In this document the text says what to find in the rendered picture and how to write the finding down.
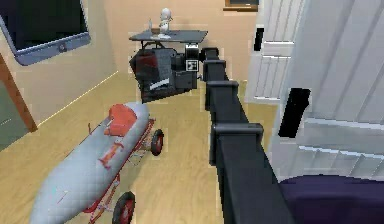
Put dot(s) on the brown wooden door frame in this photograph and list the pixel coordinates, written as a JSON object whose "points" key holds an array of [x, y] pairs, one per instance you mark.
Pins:
{"points": [[18, 96]]}

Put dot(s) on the blue-grey framed television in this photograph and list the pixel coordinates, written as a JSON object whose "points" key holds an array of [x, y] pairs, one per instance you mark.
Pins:
{"points": [[40, 23]]}

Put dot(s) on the dark purple sofa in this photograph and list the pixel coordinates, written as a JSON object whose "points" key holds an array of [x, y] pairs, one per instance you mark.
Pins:
{"points": [[333, 203]]}

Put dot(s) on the dark grey table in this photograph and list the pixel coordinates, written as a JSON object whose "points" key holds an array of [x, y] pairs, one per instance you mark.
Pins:
{"points": [[186, 35]]}

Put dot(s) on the small brown bowl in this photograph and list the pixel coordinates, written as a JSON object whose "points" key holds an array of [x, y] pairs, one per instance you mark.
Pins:
{"points": [[155, 31]]}

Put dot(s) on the brown framed picture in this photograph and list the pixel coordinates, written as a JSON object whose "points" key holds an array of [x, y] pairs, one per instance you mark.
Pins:
{"points": [[240, 4]]}

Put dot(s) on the white figurine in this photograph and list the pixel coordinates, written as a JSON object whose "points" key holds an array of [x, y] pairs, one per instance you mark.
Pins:
{"points": [[165, 20]]}

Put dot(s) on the dark outfit with red patch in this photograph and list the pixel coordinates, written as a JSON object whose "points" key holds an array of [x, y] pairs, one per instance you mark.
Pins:
{"points": [[156, 68]]}

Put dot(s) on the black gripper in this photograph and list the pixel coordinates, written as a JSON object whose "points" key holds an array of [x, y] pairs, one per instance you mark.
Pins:
{"points": [[185, 80]]}

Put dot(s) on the grey toy car red seat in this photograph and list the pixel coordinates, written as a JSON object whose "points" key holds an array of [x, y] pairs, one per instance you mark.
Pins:
{"points": [[86, 166]]}

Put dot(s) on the small grey bottle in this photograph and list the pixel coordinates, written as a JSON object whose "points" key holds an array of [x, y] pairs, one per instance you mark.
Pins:
{"points": [[150, 26]]}

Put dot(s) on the white panelled door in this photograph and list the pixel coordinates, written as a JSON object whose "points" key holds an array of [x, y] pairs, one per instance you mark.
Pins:
{"points": [[276, 66], [343, 83]]}

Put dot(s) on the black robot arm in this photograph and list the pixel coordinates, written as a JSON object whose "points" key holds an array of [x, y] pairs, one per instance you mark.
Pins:
{"points": [[240, 156]]}

